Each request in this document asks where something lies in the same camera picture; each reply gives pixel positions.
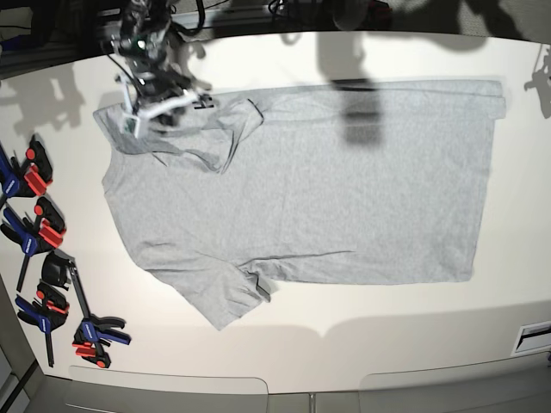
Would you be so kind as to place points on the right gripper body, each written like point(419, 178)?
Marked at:
point(156, 83)

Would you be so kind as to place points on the blue red clamp top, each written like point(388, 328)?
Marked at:
point(28, 179)

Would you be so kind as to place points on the grey T-shirt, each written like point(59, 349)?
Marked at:
point(344, 183)

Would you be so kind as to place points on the blue red clamp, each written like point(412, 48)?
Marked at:
point(28, 179)
point(43, 235)
point(47, 312)

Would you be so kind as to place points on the long bar clamp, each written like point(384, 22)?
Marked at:
point(94, 333)

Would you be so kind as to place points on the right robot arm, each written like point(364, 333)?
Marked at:
point(145, 33)

